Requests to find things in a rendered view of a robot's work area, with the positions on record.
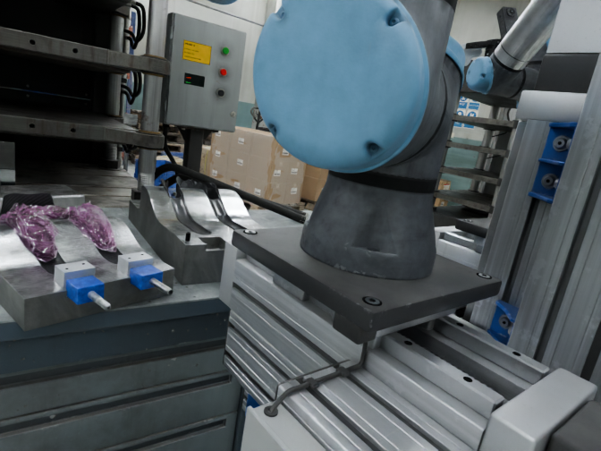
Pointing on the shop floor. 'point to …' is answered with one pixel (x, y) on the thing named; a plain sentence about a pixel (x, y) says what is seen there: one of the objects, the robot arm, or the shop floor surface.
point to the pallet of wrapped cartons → (257, 166)
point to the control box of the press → (200, 82)
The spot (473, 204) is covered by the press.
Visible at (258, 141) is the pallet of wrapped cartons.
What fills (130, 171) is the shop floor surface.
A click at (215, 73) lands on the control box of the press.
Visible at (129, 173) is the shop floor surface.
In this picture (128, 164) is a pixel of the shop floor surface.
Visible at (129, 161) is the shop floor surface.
